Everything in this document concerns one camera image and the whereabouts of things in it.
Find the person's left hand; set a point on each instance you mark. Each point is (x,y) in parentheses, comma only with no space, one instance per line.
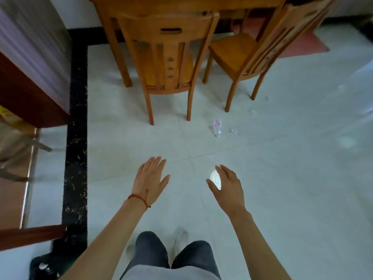
(147,183)

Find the person's right forearm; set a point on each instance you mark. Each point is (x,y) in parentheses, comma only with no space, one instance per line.
(258,247)

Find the person's right thumb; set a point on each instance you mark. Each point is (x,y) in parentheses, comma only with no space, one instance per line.
(212,187)

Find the person's grey shirt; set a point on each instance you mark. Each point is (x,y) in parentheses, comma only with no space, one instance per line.
(169,273)

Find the white round plastic lid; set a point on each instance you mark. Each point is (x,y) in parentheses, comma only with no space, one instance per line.
(215,179)

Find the wooden dining table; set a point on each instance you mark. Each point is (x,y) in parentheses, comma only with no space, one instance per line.
(186,4)

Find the person's dark trousers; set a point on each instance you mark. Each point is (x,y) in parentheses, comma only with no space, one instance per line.
(151,253)

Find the person's left forearm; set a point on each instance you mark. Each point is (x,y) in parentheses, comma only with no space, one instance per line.
(102,244)

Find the dark wooden frame rail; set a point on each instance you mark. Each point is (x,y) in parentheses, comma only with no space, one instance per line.
(29,236)

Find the clear plastic bottle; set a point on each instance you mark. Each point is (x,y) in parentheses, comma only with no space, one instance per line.
(217,127)

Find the wooden chair with carved back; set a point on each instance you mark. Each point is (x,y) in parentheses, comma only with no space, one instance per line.
(256,52)

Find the person's left thumb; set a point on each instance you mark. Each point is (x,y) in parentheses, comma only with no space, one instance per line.
(165,182)

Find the dark wooden cabinet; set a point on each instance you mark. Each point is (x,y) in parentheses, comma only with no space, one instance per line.
(32,69)

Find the black trash bag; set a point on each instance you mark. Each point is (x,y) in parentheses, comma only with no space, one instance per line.
(49,266)

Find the red floor mat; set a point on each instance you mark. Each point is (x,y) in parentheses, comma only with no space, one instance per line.
(303,43)

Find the wooden chair with slotted back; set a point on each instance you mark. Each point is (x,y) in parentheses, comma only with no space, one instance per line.
(170,55)

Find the person's right hand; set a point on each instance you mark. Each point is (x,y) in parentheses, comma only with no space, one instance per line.
(230,195)

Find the person's left little finger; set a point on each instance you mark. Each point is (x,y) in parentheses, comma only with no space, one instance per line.
(140,170)

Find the person's left middle finger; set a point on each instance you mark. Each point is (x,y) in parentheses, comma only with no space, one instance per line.
(156,164)

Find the small white paper scrap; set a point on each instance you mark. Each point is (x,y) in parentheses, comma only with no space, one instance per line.
(233,131)

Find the metal-legged stool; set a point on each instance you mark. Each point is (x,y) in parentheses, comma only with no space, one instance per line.
(17,154)

